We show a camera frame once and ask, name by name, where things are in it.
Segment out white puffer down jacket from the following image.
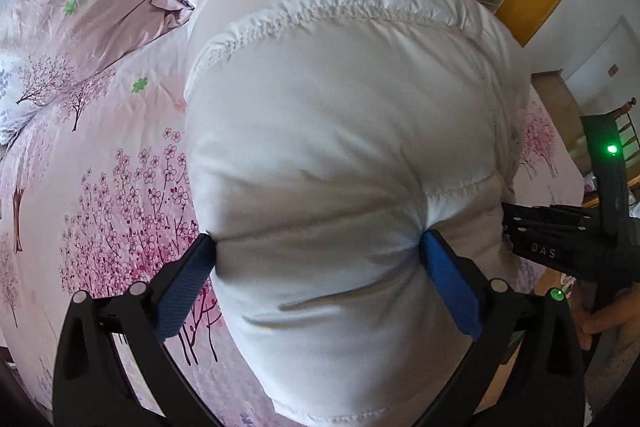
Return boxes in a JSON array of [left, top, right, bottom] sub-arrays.
[[184, 0, 530, 426]]

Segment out person's right hand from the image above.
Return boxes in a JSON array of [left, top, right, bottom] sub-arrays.
[[570, 289, 639, 351]]

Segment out pink floral bed sheet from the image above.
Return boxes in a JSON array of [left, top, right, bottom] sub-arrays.
[[1, 31, 584, 426]]

